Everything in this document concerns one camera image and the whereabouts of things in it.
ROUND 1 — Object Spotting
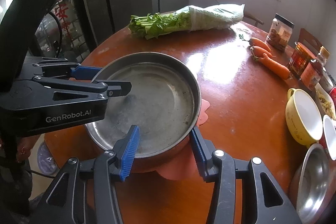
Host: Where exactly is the large steel bowl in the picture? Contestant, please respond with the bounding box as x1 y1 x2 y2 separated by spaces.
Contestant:
289 143 330 223

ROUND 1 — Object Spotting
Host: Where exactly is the steel pan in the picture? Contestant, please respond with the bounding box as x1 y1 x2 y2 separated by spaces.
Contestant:
85 52 201 159

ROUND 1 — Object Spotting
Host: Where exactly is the pink bear plastic plate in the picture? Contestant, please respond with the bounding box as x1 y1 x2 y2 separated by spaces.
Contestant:
131 98 211 181

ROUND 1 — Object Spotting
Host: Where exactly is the red instant noodle bowl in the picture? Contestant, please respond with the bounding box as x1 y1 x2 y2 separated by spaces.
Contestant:
319 115 336 161

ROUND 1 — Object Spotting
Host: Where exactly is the yellow enamel bowl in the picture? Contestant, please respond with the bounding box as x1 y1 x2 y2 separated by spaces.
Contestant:
285 88 323 147

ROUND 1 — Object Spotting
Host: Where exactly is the bagged celery bunch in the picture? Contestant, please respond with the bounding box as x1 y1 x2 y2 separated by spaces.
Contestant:
128 4 245 40

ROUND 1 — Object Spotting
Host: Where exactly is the white dish with noodles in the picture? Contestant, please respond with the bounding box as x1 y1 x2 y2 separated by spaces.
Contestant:
315 83 335 120

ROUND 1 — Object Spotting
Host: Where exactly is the red tissue box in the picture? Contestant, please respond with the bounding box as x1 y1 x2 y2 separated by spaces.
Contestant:
329 87 336 107

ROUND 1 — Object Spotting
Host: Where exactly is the carrot nearest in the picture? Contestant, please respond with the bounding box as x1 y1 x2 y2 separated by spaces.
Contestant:
255 53 290 80

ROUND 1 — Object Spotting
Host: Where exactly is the carrot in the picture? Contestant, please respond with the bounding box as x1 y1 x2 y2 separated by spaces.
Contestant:
255 53 290 80
239 34 271 53
250 46 273 59

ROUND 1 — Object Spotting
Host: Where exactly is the brown sauce bottle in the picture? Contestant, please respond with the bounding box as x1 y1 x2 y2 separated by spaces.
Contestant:
300 46 330 91

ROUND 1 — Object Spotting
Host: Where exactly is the carrot farthest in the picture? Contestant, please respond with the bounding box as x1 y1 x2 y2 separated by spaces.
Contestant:
239 34 271 53

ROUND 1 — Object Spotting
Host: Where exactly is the carrot middle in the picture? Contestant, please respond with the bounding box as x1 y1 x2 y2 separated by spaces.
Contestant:
250 46 273 59

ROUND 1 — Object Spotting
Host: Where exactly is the wooden chair far side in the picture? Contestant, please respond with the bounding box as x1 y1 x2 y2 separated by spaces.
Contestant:
244 11 264 27

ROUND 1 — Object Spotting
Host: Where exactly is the red chili sauce jar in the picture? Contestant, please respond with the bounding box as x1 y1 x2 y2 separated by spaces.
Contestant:
287 42 315 79

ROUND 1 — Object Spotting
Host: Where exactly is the clear pickle jar black lid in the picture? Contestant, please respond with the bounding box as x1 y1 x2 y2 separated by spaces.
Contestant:
266 14 294 52

